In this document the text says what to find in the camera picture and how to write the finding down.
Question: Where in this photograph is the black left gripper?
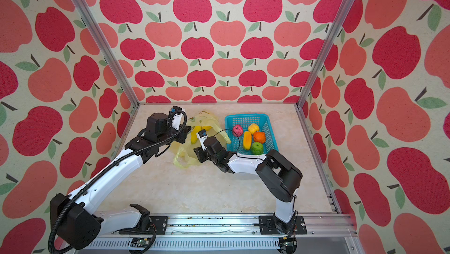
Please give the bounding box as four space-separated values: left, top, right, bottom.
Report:
157 123 193 147

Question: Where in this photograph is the yellow banana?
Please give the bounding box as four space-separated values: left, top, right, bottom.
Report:
191 126 212 144

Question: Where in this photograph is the yellow translucent plastic bag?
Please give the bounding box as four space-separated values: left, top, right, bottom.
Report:
170 111 231 168

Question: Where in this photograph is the pink dragon fruit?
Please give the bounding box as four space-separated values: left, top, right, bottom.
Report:
232 125 244 137

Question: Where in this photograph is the yellow mango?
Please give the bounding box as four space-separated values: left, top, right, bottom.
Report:
242 131 253 151

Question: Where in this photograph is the green fruit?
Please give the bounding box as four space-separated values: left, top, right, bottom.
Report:
250 142 264 155

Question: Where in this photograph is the yellow bell pepper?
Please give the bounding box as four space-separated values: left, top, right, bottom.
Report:
247 123 260 135

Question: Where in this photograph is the orange fruit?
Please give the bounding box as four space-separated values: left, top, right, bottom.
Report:
253 131 266 144

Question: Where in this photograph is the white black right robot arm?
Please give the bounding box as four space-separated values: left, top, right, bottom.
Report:
193 137 303 235

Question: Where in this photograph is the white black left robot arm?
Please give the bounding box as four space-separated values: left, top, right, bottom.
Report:
48 106 191 254

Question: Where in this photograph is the teal plastic mesh basket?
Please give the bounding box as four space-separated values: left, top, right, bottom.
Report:
225 113 278 155

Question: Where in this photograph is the small circuit board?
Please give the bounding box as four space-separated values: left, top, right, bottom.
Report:
130 238 151 248

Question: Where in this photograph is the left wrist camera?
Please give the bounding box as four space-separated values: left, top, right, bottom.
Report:
169 106 185 130

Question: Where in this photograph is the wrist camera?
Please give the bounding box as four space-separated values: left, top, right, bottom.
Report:
196 129 208 151
169 106 185 130

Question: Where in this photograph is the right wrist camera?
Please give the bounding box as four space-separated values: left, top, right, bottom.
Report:
196 129 208 151

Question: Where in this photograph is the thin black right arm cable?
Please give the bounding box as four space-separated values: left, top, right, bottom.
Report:
207 129 300 234

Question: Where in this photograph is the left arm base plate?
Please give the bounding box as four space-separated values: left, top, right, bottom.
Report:
118 215 169 235

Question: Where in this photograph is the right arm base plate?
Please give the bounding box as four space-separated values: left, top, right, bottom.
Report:
257 215 308 235

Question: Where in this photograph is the front aluminium frame rail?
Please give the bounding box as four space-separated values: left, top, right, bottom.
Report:
70 213 364 254

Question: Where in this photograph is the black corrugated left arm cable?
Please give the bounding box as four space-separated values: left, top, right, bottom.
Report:
47 109 189 254

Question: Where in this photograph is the left rear aluminium corner post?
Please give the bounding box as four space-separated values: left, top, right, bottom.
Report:
72 0 139 109

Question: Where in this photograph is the aluminium corner post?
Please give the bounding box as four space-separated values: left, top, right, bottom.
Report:
72 0 139 109
295 0 355 112

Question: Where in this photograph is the right rear aluminium corner post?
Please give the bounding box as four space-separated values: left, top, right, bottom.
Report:
295 0 355 112

